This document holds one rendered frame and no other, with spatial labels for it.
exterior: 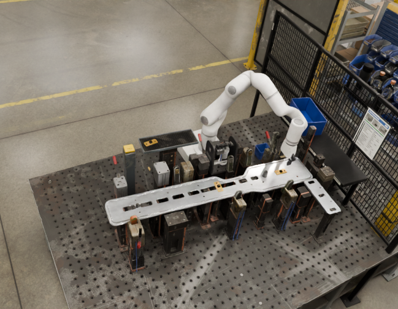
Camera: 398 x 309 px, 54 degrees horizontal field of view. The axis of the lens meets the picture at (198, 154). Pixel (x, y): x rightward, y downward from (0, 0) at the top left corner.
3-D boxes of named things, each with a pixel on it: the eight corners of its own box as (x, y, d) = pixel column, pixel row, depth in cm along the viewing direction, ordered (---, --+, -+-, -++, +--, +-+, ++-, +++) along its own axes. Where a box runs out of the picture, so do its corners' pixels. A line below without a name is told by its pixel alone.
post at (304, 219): (303, 223, 271) (316, 196, 251) (295, 211, 278) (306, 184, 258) (311, 221, 273) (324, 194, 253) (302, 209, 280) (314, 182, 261)
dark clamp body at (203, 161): (194, 204, 273) (199, 166, 247) (187, 190, 282) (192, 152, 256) (208, 200, 277) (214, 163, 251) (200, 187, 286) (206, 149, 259)
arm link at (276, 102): (275, 90, 246) (301, 129, 249) (262, 100, 236) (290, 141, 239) (285, 84, 239) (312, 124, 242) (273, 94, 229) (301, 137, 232)
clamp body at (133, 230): (131, 275, 230) (130, 240, 205) (125, 254, 239) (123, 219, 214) (148, 270, 233) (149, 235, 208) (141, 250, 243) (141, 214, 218)
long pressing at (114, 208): (111, 231, 216) (111, 229, 215) (103, 201, 231) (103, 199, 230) (314, 179, 263) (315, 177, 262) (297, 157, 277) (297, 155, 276)
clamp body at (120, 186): (116, 226, 253) (114, 189, 229) (113, 213, 261) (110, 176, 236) (131, 222, 257) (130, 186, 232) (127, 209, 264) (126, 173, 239)
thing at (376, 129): (371, 162, 258) (392, 126, 236) (350, 140, 272) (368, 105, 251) (374, 161, 258) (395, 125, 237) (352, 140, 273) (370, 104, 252)
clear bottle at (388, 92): (379, 110, 252) (393, 84, 238) (373, 104, 256) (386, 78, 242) (387, 108, 254) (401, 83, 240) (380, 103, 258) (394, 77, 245)
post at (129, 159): (126, 200, 269) (124, 155, 239) (123, 192, 274) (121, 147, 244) (137, 198, 272) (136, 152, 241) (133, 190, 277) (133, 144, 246)
